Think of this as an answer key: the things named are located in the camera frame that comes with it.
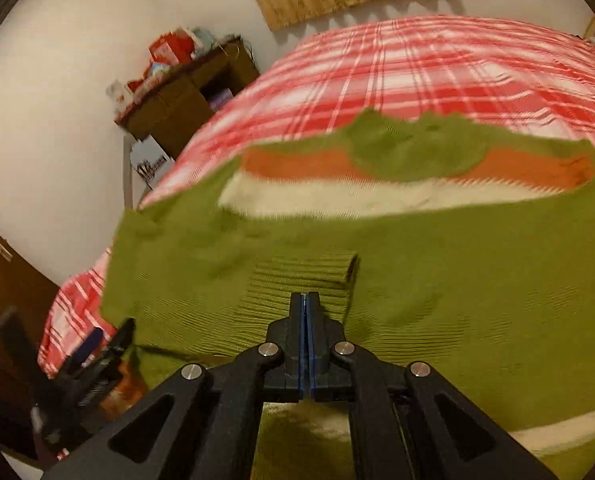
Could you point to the red and white clutter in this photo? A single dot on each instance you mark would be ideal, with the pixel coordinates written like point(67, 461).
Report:
point(170, 49)

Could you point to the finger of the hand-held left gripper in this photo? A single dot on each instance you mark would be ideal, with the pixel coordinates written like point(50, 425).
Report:
point(17, 345)
point(120, 340)

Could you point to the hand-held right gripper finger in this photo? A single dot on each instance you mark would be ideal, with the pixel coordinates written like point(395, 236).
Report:
point(300, 345)
point(311, 345)

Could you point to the brown wooden nightstand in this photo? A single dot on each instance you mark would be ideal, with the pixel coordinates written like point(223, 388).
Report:
point(177, 105)

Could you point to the green striped knit sweater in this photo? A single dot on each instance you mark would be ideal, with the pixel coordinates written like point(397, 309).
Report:
point(427, 270)

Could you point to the grey metal pole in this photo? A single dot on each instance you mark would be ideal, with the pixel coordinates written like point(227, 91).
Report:
point(127, 175)

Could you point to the orange patterned cloth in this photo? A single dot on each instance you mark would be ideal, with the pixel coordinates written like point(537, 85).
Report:
point(125, 392)

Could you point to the red plaid blanket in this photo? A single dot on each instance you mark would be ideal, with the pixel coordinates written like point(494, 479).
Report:
point(402, 70)

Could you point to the brown wooden door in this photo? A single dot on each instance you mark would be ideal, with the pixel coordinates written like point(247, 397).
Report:
point(7, 270)

